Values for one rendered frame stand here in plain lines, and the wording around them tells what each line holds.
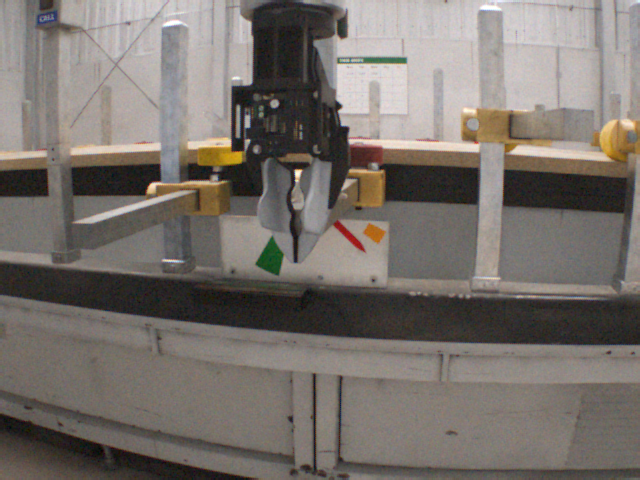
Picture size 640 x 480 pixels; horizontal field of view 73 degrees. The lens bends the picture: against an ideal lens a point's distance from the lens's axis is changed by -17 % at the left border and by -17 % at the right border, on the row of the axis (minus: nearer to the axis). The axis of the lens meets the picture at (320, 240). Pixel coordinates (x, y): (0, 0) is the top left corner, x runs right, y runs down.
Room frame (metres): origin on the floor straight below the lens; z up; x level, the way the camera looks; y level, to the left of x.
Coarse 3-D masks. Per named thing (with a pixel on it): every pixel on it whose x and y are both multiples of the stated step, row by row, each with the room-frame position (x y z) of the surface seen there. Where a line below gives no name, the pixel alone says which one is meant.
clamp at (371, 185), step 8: (296, 176) 0.76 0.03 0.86; (352, 176) 0.74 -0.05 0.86; (360, 176) 0.74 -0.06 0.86; (368, 176) 0.73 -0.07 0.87; (376, 176) 0.73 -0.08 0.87; (384, 176) 0.77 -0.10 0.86; (360, 184) 0.74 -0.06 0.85; (368, 184) 0.73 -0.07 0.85; (376, 184) 0.73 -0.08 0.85; (384, 184) 0.77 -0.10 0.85; (360, 192) 0.74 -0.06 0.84; (368, 192) 0.73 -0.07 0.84; (376, 192) 0.73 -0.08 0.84; (384, 192) 0.77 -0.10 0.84; (360, 200) 0.74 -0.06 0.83; (368, 200) 0.73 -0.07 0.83; (376, 200) 0.73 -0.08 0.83; (384, 200) 0.77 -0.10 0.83
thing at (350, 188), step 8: (344, 184) 0.66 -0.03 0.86; (352, 184) 0.68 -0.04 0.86; (344, 192) 0.61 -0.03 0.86; (352, 192) 0.68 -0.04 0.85; (344, 200) 0.61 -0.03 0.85; (352, 200) 0.68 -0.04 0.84; (296, 208) 0.46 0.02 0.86; (336, 208) 0.56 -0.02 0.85; (344, 208) 0.61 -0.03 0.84; (296, 216) 0.46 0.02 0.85; (336, 216) 0.56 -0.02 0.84; (296, 224) 0.46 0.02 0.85; (328, 224) 0.51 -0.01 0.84; (296, 232) 0.46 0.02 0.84
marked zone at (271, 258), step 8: (272, 240) 0.76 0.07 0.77; (264, 248) 0.77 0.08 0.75; (272, 248) 0.76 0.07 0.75; (264, 256) 0.77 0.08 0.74; (272, 256) 0.76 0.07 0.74; (280, 256) 0.76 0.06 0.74; (256, 264) 0.77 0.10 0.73; (264, 264) 0.77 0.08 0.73; (272, 264) 0.76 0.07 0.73; (280, 264) 0.76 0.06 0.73; (272, 272) 0.76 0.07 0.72
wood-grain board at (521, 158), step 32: (0, 160) 1.08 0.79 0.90; (32, 160) 1.06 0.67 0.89; (96, 160) 1.02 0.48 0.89; (128, 160) 1.00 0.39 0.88; (160, 160) 0.98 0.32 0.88; (192, 160) 0.97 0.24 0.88; (288, 160) 0.93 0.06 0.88; (384, 160) 0.90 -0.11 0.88; (416, 160) 0.88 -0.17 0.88; (448, 160) 0.87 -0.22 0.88; (512, 160) 0.85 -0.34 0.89; (544, 160) 0.84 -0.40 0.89; (576, 160) 0.83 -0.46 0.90; (608, 160) 0.85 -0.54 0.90
